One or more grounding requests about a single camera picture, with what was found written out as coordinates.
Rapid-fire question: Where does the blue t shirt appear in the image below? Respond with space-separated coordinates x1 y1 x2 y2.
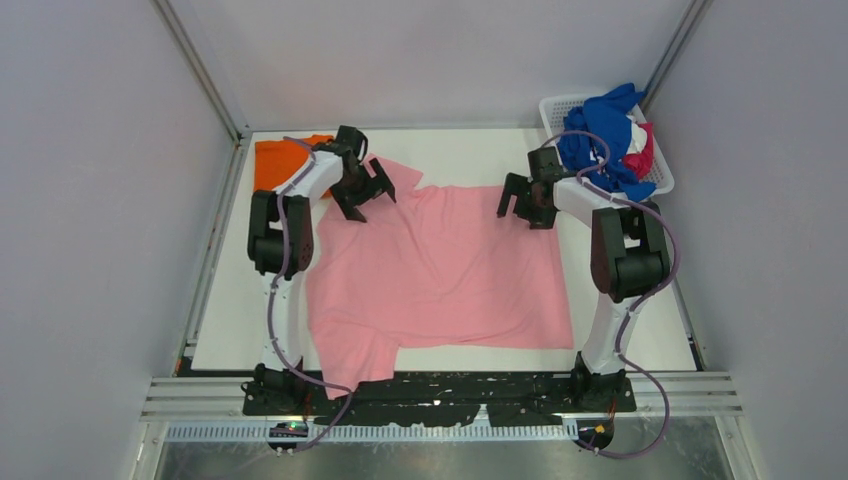
557 83 656 202

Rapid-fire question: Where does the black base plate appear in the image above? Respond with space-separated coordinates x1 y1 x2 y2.
240 366 636 427

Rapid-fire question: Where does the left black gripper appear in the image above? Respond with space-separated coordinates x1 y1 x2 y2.
330 160 393 223

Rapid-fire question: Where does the white slotted cable duct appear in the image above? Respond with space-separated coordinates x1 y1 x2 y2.
165 419 578 443

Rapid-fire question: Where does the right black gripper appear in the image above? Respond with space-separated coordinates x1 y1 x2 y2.
498 172 558 231

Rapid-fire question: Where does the folded orange t shirt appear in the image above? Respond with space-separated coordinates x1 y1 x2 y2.
253 140 308 192

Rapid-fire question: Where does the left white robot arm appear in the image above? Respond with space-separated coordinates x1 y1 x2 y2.
247 125 396 414

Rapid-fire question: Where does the pink t shirt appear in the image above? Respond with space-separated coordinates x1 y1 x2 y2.
306 160 575 399

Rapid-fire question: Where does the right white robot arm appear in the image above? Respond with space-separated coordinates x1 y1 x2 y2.
497 147 673 411

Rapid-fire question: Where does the red white t shirt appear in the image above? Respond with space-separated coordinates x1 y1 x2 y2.
622 121 655 180

